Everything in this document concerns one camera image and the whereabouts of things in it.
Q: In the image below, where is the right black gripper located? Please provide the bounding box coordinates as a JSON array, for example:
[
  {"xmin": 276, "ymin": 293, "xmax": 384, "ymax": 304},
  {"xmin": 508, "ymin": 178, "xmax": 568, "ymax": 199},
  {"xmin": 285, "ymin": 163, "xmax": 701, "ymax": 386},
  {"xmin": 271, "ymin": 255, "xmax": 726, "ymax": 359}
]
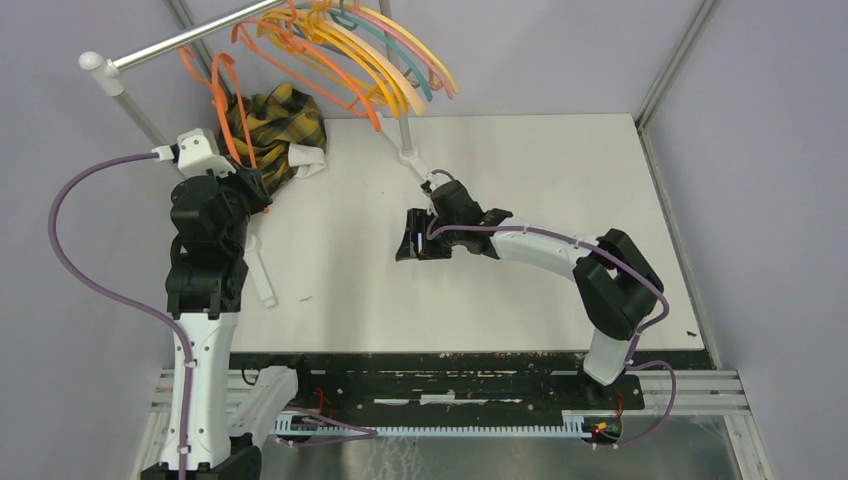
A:
[{"xmin": 395, "ymin": 207, "xmax": 463, "ymax": 260}]

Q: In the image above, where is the yellow plastic hanger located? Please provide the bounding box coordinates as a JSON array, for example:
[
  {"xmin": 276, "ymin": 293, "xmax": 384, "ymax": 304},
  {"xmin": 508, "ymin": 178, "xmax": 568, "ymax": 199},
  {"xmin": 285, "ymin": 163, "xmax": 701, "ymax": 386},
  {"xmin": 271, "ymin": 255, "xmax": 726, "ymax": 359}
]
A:
[{"xmin": 339, "ymin": 1, "xmax": 460, "ymax": 101}]

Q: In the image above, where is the pink wire hanger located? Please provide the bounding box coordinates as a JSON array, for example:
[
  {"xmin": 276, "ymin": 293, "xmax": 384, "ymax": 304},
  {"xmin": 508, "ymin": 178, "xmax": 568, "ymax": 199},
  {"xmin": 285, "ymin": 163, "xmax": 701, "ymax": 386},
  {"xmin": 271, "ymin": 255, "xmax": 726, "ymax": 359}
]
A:
[{"xmin": 334, "ymin": 1, "xmax": 459, "ymax": 99}]

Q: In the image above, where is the teal wire hanger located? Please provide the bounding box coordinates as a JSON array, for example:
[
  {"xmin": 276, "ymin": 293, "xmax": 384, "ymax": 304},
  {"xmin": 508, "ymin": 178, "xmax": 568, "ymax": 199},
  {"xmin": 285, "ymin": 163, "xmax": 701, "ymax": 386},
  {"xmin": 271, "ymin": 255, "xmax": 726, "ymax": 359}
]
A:
[{"xmin": 328, "ymin": 1, "xmax": 433, "ymax": 102}]

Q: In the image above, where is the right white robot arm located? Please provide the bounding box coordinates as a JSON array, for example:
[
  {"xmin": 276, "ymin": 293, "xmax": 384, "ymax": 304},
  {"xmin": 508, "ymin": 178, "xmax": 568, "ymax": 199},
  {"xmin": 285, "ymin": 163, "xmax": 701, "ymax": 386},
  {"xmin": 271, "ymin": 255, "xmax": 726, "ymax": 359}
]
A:
[{"xmin": 395, "ymin": 176, "xmax": 669, "ymax": 408}]

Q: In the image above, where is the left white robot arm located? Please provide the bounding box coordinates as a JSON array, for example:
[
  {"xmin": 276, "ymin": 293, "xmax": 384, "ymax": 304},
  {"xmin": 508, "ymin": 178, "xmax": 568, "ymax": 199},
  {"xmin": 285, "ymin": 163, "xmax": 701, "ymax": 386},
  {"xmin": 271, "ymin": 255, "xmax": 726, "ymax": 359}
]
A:
[{"xmin": 139, "ymin": 167, "xmax": 315, "ymax": 479}]

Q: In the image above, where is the yellow plaid cloth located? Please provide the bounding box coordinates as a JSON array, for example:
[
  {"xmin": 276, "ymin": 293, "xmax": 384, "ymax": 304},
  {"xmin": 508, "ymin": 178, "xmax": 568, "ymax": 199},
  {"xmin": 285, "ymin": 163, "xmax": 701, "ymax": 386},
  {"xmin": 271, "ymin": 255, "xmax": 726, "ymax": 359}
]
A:
[{"xmin": 243, "ymin": 84, "xmax": 328, "ymax": 195}]

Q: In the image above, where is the white clothes rack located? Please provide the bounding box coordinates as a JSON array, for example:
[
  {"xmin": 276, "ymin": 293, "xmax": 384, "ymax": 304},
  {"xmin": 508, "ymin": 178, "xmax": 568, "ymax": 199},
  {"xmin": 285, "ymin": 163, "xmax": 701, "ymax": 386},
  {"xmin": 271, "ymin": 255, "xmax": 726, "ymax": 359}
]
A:
[{"xmin": 78, "ymin": 0, "xmax": 452, "ymax": 309}]

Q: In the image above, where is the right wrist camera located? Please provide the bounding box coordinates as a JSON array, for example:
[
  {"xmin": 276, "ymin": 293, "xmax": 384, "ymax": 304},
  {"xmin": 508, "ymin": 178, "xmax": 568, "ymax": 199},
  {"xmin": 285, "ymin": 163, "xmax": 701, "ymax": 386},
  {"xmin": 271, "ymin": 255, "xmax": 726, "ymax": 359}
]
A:
[{"xmin": 420, "ymin": 172, "xmax": 453, "ymax": 197}]

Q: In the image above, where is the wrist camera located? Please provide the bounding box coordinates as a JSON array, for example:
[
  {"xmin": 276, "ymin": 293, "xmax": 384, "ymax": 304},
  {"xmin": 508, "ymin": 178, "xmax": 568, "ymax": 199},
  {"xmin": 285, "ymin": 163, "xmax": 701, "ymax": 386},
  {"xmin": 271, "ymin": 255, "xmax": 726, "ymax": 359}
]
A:
[
  {"xmin": 151, "ymin": 128, "xmax": 236, "ymax": 178},
  {"xmin": 420, "ymin": 172, "xmax": 453, "ymax": 197}
]

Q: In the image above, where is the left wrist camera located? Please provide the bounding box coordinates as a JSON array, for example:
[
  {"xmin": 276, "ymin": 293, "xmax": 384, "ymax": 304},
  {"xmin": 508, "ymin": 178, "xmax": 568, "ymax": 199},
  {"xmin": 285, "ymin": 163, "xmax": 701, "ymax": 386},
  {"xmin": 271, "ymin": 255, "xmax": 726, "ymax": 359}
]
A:
[{"xmin": 151, "ymin": 128, "xmax": 236, "ymax": 178}]

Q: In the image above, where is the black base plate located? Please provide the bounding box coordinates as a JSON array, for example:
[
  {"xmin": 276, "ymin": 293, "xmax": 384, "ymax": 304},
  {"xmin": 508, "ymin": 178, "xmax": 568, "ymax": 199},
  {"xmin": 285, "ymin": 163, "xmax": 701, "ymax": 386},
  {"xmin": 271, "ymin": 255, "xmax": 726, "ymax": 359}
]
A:
[{"xmin": 228, "ymin": 349, "xmax": 717, "ymax": 429}]

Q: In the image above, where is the white cable duct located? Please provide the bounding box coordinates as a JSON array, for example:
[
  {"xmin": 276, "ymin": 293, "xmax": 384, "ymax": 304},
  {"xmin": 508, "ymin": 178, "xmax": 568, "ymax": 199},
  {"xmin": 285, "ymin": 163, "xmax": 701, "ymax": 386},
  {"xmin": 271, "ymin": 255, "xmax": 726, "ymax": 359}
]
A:
[{"xmin": 274, "ymin": 410, "xmax": 624, "ymax": 439}]

